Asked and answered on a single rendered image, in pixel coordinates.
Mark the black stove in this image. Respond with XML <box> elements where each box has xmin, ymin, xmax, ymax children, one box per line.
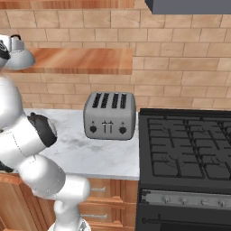
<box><xmin>134</xmin><ymin>107</ymin><xmax>231</xmax><ymax>231</ymax></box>

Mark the grey metal kettle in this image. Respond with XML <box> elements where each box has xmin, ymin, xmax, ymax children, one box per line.
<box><xmin>4</xmin><ymin>34</ymin><xmax>36</xmax><ymax>71</ymax></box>

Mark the wooden cabinet door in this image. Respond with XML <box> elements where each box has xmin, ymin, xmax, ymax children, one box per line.
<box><xmin>0</xmin><ymin>174</ymin><xmax>57</xmax><ymax>231</ymax></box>

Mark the grey four-slot toaster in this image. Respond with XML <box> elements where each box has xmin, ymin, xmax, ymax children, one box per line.
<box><xmin>82</xmin><ymin>91</ymin><xmax>137</xmax><ymax>142</ymax></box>

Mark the wooden drawer front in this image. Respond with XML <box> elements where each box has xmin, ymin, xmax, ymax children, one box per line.
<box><xmin>86</xmin><ymin>179</ymin><xmax>122</xmax><ymax>200</ymax></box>
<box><xmin>78</xmin><ymin>202</ymin><xmax>126</xmax><ymax>226</ymax></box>

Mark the grey range hood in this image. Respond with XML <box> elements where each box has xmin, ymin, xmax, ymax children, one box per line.
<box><xmin>144</xmin><ymin>0</ymin><xmax>231</xmax><ymax>15</ymax></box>

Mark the wooden wall shelf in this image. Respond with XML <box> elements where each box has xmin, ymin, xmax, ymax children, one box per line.
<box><xmin>0</xmin><ymin>0</ymin><xmax>135</xmax><ymax>10</ymax></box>
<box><xmin>2</xmin><ymin>47</ymin><xmax>134</xmax><ymax>76</ymax></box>

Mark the silver drawer handle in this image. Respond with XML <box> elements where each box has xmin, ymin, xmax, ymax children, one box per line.
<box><xmin>80</xmin><ymin>213</ymin><xmax>109</xmax><ymax>220</ymax></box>
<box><xmin>89</xmin><ymin>186</ymin><xmax>107</xmax><ymax>193</ymax></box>

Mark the black oven door handle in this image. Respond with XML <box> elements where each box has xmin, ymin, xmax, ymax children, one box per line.
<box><xmin>141</xmin><ymin>214</ymin><xmax>231</xmax><ymax>227</ymax></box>

